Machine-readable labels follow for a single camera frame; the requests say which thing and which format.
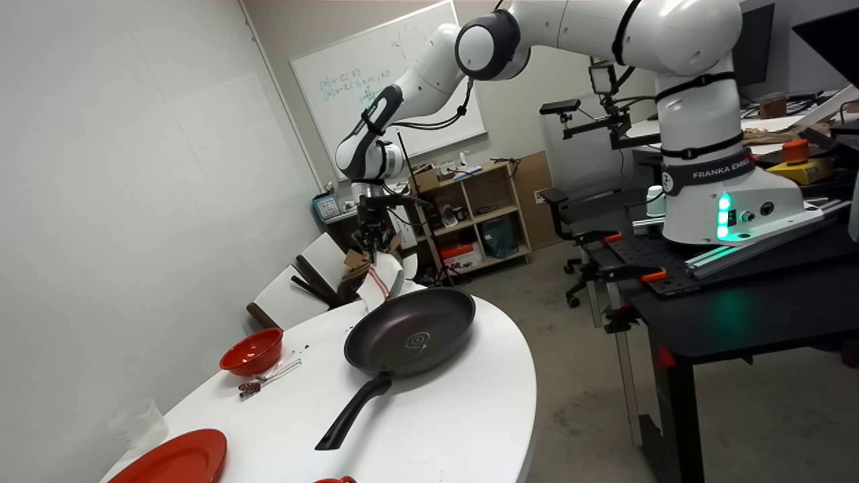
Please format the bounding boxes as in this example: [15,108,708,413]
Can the near white wooden chair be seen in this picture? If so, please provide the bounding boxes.
[246,265,328,327]

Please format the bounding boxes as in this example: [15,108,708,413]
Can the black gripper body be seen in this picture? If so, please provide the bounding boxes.
[355,188,414,257]

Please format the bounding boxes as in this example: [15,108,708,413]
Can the red bowl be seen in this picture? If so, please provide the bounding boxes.
[221,327,281,377]

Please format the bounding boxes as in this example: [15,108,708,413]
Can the orange black clamp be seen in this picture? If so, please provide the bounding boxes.
[598,257,668,332]

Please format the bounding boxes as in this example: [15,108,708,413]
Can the red plate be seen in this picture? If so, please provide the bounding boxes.
[109,430,229,483]

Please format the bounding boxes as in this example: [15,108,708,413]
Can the wooden shelf unit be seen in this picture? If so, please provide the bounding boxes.
[414,162,531,276]

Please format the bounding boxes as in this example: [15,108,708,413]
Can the black office chair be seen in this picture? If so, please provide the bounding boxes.
[539,188,621,310]

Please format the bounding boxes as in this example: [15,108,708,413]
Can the white wooden chair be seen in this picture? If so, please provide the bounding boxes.
[246,265,328,327]
[294,235,345,294]

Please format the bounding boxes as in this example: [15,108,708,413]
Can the far white wooden chair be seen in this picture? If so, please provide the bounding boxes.
[294,235,345,294]

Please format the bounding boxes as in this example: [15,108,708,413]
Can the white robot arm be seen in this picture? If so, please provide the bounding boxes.
[337,0,803,245]

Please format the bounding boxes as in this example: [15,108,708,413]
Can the whiteboard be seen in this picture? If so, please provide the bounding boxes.
[293,0,486,159]

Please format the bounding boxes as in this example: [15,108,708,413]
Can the black robot desk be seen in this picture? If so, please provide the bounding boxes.
[591,202,859,483]

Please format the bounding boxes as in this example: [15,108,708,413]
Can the cardboard box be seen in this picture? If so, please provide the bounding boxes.
[343,249,367,276]

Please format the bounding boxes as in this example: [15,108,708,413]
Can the black frying pan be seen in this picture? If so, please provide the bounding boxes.
[316,288,474,452]

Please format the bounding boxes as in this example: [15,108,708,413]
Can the white cloth red stripes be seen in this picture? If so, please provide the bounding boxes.
[358,252,402,310]

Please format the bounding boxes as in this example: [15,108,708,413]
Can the round white table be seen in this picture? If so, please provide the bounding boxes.
[155,296,536,483]

